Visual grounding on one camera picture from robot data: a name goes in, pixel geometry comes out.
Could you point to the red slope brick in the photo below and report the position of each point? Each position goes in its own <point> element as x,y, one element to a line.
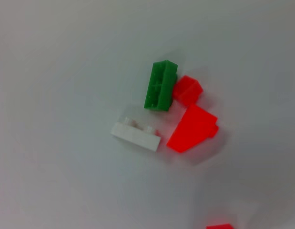
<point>192,128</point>

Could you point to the dark green plastic brick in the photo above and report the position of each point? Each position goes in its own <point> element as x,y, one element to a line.
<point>161,86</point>

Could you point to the small red square brick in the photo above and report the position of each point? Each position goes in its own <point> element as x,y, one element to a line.
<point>218,226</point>

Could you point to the white plastic brick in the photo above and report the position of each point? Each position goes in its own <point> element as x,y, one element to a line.
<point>137,137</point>

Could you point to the small red stepped brick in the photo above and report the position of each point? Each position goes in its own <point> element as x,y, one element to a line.
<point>187,91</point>

